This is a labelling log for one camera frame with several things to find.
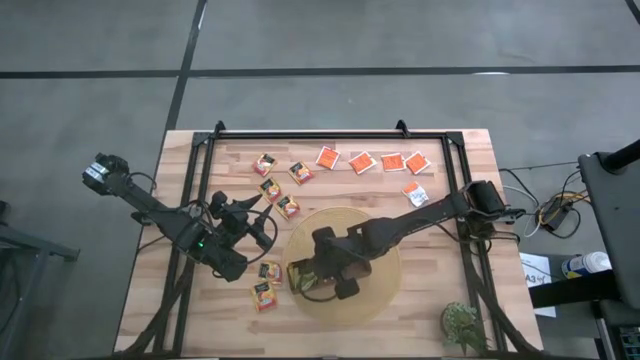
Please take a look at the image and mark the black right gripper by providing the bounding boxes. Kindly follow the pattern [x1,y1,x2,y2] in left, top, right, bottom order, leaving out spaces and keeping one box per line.
[302,225,374,301]

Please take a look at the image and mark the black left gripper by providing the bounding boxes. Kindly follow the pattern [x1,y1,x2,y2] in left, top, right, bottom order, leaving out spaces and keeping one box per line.
[208,189,275,251]

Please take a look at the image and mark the green lemon lime tea bag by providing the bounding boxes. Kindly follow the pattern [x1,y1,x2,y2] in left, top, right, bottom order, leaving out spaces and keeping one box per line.
[291,263,320,294]

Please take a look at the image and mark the brown wooden tea organizer box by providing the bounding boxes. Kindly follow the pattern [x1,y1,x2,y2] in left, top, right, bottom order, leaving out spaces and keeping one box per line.
[287,257,374,297]

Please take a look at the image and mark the bright orange tea sachet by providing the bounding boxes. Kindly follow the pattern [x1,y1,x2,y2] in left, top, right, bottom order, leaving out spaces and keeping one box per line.
[315,145,341,171]
[402,180,430,208]
[380,152,407,173]
[404,151,431,176]
[348,150,377,176]

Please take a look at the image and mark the round woven straw placemat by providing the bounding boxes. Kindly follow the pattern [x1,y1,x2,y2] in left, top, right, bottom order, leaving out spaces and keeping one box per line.
[282,206,403,326]

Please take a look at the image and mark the small potted green plant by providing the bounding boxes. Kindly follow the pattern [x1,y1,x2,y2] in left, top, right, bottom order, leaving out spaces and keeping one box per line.
[439,301,489,354]

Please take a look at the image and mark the white paper sheet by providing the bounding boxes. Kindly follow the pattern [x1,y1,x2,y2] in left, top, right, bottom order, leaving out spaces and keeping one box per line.
[518,252,557,319]

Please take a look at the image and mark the black power strip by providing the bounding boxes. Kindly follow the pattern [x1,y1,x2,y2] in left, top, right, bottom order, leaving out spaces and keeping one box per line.
[538,197,581,233]

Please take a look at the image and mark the black stand base bar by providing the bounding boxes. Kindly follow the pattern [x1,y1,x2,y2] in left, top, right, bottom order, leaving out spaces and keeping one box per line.
[528,269,624,309]

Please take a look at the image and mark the white canister blue yellow label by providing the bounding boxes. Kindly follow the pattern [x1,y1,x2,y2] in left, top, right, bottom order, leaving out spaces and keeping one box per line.
[560,251,612,280]

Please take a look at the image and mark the dark grey equipment stand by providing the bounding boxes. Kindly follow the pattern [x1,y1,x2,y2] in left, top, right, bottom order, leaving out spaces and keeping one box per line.
[577,138,640,311]

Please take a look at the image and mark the dark electronic device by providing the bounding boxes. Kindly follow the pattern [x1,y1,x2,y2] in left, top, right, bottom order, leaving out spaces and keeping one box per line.
[615,323,640,360]

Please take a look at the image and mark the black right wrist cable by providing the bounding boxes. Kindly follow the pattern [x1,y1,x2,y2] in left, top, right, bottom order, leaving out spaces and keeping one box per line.
[299,287,346,304]

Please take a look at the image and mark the black aluminium rig frame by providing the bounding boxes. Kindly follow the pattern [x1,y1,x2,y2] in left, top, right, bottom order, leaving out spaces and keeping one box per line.
[117,119,539,360]

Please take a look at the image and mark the grey side table frame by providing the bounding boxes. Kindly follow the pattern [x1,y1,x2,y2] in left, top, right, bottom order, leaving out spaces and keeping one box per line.
[0,199,81,360]

